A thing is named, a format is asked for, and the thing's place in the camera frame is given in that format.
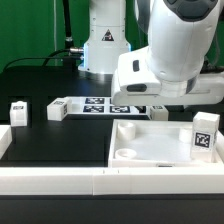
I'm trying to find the white obstacle fence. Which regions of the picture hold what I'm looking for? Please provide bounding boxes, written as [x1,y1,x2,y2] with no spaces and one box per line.
[0,124,224,196]

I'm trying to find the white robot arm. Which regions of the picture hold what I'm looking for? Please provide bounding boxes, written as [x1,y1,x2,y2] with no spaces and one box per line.
[111,0,224,106]

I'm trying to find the white square tabletop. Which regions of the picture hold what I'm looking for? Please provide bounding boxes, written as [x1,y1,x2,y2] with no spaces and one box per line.
[108,119,224,168]

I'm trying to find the black cable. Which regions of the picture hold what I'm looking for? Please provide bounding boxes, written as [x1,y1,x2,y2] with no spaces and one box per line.
[2,48,84,73]

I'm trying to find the white fiducial marker board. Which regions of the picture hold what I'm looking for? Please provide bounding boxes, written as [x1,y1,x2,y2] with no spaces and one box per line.
[69,97,146,115]

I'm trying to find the black vertical pole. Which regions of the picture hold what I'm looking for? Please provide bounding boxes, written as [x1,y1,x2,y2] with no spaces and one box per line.
[62,0,74,67]

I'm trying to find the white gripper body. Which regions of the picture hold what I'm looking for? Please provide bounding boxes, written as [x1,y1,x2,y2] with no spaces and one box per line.
[111,47,224,106]

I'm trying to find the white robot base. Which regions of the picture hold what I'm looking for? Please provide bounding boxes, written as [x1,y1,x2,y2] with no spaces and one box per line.
[79,0,131,74]

